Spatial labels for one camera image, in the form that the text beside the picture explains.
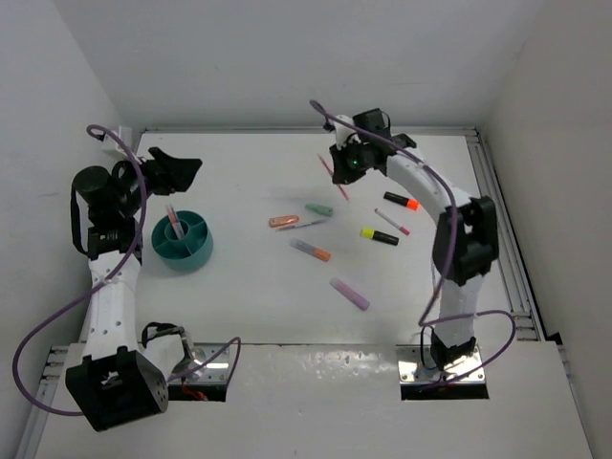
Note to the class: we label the orange clear pen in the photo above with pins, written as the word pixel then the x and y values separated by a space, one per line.
pixel 176 225

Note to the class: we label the white pink marker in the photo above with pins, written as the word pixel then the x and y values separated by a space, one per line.
pixel 393 223

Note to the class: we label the yellow black highlighter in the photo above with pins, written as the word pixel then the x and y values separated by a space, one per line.
pixel 380 236

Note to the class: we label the aluminium frame rail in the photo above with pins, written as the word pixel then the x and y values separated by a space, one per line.
pixel 520 298

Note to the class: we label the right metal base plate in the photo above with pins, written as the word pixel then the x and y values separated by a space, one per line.
pixel 416 367

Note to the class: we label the teal round divided organizer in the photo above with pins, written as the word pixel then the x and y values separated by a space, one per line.
pixel 189 253

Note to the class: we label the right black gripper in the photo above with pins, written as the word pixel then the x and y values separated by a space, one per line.
pixel 341 173

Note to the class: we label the orange black highlighter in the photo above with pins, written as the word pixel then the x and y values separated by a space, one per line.
pixel 401 200

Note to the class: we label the grey orange highlighter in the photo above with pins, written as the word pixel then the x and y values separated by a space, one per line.
pixel 314 251

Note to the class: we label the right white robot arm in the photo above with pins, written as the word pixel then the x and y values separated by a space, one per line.
pixel 465 241

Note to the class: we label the green correction tape case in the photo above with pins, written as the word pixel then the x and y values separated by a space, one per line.
pixel 320 209

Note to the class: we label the purple clear pen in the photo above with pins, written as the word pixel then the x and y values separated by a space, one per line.
pixel 298 226

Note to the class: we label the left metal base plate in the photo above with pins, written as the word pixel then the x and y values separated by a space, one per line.
pixel 217 371

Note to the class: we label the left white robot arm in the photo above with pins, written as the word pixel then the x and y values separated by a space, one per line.
pixel 120 381

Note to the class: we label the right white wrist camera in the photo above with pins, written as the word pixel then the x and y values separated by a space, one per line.
pixel 343 130

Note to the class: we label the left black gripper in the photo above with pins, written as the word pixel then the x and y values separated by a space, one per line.
pixel 176 174

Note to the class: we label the metal base plate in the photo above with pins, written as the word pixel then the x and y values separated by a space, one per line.
pixel 217 371
pixel 416 367

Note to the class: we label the red clear pen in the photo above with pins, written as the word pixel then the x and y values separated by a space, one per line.
pixel 330 173

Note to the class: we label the pink lilac highlighter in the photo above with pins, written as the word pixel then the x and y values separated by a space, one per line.
pixel 350 294

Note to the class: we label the orange correction tape case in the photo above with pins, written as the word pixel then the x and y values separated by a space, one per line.
pixel 283 221

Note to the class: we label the blue clear pen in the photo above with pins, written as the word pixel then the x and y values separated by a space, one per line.
pixel 169 208

